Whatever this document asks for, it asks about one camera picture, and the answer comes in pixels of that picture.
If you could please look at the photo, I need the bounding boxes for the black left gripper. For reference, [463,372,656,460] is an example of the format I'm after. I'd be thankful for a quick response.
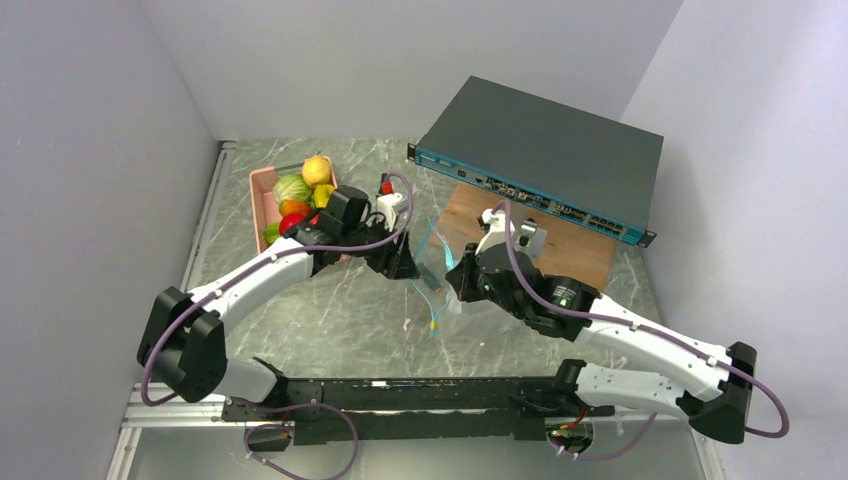
[341,214,420,280]

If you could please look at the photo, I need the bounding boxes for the clear zip top bag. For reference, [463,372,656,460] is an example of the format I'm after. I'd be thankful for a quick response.
[410,218,489,338]

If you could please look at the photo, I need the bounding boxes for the green cabbage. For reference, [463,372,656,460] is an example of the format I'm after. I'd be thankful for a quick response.
[271,173,312,204]

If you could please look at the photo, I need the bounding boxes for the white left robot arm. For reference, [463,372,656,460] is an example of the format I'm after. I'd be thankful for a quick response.
[137,186,419,420]

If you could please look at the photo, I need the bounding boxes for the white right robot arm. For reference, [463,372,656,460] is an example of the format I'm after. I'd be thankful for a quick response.
[445,244,757,444]

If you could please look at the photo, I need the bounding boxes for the black pliers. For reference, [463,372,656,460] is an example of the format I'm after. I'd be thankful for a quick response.
[378,173,394,196]

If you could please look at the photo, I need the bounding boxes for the wooden board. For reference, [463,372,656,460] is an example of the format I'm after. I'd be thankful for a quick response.
[437,183,616,290]

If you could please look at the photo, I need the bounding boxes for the yellow bell pepper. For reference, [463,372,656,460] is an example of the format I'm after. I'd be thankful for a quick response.
[312,184,336,209]

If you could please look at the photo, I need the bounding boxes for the yellow pear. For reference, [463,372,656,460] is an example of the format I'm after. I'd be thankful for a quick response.
[301,155,333,187]

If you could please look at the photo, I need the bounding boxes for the orange fruit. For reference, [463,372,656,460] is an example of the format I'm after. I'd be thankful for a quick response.
[278,199,312,217]

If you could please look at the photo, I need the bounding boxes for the green bell pepper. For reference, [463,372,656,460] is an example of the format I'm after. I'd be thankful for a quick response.
[262,222,281,246]

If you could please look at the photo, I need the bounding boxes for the pink perforated plastic basket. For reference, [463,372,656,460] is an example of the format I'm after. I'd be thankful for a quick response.
[248,154,338,253]

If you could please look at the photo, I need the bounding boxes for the green handled screwdriver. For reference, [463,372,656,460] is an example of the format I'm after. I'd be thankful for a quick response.
[418,263,442,292]

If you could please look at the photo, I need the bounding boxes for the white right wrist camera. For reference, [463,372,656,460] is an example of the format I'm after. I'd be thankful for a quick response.
[475,209,515,255]

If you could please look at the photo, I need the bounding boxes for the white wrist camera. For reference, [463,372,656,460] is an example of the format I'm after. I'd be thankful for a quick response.
[475,209,515,255]
[376,193,408,230]

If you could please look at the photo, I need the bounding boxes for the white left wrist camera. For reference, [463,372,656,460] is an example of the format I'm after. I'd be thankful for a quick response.
[376,193,408,230]

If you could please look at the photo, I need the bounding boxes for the teal network switch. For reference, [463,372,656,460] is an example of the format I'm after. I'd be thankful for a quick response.
[407,76,664,248]

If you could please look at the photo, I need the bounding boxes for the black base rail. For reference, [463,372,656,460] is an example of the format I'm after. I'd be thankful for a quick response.
[221,376,615,446]

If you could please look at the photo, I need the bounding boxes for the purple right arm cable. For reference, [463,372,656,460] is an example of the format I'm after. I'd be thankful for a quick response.
[490,198,791,464]

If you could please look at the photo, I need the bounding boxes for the aluminium frame rail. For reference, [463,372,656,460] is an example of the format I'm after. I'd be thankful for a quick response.
[106,140,238,479]

